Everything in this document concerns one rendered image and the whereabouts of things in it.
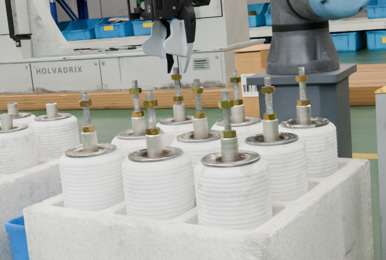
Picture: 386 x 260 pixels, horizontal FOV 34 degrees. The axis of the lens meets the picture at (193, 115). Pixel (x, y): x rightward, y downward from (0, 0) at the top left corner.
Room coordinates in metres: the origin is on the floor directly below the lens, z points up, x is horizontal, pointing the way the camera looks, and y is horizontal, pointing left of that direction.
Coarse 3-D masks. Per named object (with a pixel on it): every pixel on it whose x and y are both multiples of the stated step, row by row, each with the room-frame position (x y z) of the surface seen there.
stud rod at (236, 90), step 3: (234, 69) 1.04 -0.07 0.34; (237, 69) 1.04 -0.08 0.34; (234, 72) 1.04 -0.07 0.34; (237, 72) 1.04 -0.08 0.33; (234, 75) 1.04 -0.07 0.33; (237, 75) 1.04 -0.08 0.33; (234, 84) 1.04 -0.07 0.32; (237, 84) 1.04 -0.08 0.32; (234, 87) 1.04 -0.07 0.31; (237, 87) 1.04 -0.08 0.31; (234, 90) 1.04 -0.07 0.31; (237, 90) 1.04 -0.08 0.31; (234, 93) 1.04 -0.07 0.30; (237, 93) 1.04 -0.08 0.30; (234, 96) 1.04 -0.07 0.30; (237, 96) 1.04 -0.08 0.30; (234, 99) 1.04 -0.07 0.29; (237, 99) 1.04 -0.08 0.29
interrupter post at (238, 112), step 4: (232, 108) 1.04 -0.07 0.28; (236, 108) 1.03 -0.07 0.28; (240, 108) 1.03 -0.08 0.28; (232, 112) 1.04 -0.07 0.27; (236, 112) 1.03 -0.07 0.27; (240, 112) 1.03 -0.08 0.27; (244, 112) 1.04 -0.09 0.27; (232, 116) 1.04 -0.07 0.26; (236, 116) 1.03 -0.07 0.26; (240, 116) 1.03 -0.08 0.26; (244, 116) 1.04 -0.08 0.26; (232, 120) 1.04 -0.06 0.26; (236, 120) 1.03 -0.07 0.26; (240, 120) 1.03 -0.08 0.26; (244, 120) 1.04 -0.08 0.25
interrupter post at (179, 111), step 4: (180, 104) 1.10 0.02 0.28; (184, 104) 1.10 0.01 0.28; (176, 108) 1.10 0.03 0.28; (180, 108) 1.10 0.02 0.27; (184, 108) 1.10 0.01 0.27; (176, 112) 1.10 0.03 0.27; (180, 112) 1.10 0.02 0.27; (184, 112) 1.10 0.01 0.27; (176, 116) 1.10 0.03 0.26; (180, 116) 1.10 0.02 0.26; (184, 116) 1.10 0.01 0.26; (176, 120) 1.10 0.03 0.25; (180, 120) 1.10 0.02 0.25; (184, 120) 1.10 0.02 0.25
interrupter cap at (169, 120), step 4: (188, 116) 1.14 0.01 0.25; (192, 116) 1.13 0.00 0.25; (160, 120) 1.11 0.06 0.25; (164, 120) 1.12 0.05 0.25; (168, 120) 1.12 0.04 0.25; (172, 120) 1.12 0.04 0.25; (188, 120) 1.11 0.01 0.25; (164, 124) 1.08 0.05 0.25; (168, 124) 1.08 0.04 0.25; (172, 124) 1.07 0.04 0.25; (176, 124) 1.07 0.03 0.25; (180, 124) 1.07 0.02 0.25; (184, 124) 1.07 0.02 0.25
